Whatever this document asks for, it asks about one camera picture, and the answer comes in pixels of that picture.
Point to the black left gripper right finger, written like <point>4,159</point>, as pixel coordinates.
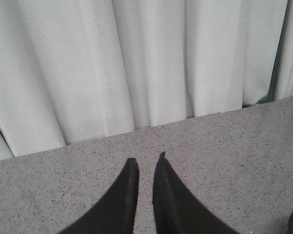
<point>176,209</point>

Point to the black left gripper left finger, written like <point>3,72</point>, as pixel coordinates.
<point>115,212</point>

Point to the grey white curtain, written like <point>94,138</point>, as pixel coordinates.
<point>77,69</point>

